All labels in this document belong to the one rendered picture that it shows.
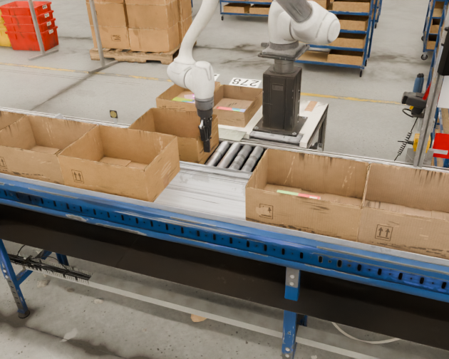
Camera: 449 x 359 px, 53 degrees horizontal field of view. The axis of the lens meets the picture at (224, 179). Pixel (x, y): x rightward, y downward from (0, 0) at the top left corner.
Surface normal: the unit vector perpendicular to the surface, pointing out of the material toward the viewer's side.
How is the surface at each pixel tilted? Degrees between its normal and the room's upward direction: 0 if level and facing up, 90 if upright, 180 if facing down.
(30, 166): 91
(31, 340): 0
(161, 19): 89
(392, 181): 89
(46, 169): 90
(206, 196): 0
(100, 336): 0
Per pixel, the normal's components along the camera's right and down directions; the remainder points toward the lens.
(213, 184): -0.04, -0.84
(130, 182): -0.33, 0.52
